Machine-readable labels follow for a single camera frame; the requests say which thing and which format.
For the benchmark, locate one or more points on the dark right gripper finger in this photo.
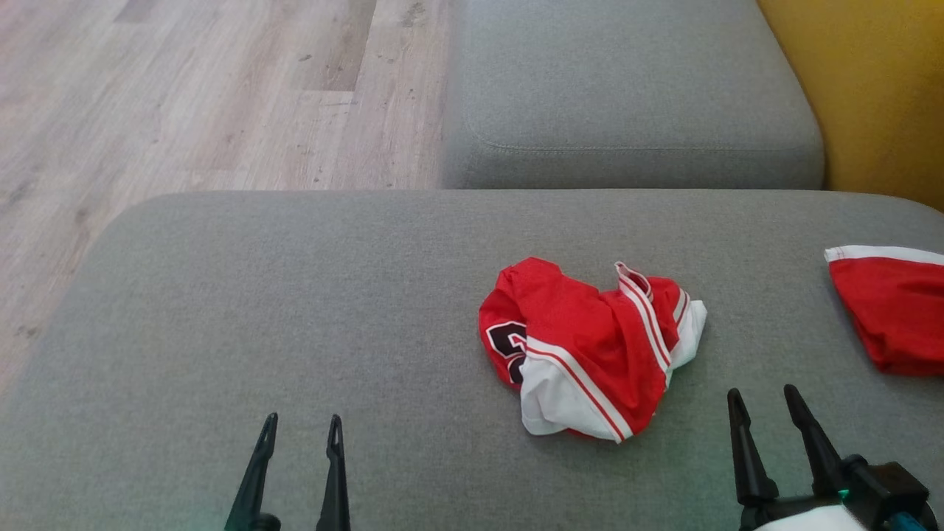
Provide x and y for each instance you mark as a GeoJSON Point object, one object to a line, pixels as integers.
{"type": "Point", "coordinates": [815, 442]}
{"type": "Point", "coordinates": [748, 457]}

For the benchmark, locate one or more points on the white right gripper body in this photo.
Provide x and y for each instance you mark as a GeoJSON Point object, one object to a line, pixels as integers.
{"type": "Point", "coordinates": [800, 518]}

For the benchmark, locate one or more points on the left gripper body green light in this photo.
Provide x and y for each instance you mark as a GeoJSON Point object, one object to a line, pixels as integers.
{"type": "Point", "coordinates": [264, 523]}

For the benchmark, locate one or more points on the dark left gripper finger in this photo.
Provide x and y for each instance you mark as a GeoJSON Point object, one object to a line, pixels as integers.
{"type": "Point", "coordinates": [335, 487]}
{"type": "Point", "coordinates": [254, 479]}

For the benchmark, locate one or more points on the red white-striped shorts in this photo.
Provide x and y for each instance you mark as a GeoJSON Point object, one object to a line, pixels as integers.
{"type": "Point", "coordinates": [896, 317]}

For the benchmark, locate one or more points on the red white basketball jersey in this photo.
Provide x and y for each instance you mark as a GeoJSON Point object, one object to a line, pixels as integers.
{"type": "Point", "coordinates": [582, 346]}

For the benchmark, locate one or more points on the large grey sofa seat cushion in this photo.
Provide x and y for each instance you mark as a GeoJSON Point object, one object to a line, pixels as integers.
{"type": "Point", "coordinates": [369, 332]}

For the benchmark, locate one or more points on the small grey sofa cushion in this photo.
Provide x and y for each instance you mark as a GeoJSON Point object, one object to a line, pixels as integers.
{"type": "Point", "coordinates": [627, 88]}

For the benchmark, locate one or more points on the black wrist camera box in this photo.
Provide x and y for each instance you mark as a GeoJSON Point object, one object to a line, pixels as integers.
{"type": "Point", "coordinates": [889, 490]}

